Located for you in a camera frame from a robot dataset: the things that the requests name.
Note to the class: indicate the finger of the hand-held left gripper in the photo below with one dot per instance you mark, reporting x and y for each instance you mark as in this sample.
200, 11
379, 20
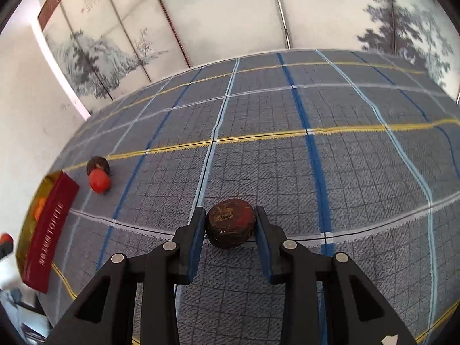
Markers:
6, 251

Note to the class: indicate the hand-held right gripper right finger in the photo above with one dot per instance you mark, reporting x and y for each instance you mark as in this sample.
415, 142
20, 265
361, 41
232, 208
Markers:
264, 255

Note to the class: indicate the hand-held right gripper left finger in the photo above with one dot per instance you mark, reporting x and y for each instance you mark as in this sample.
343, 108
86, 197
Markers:
196, 251

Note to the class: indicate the red tomato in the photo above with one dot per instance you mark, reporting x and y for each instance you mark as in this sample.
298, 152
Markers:
5, 239
99, 182

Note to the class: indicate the dark brown mangosteen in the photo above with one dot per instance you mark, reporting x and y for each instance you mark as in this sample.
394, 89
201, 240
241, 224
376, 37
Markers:
230, 230
97, 163

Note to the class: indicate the red and gold box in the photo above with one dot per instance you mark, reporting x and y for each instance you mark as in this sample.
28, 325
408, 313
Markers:
50, 230

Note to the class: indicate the orange tangerine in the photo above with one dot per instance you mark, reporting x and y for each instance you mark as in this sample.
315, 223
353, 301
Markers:
38, 210

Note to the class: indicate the plaid blue grey tablecloth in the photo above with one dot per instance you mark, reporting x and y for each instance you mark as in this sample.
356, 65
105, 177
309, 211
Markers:
359, 205

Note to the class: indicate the landscape painted folding screen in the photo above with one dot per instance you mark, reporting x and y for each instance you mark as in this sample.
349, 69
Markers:
222, 18

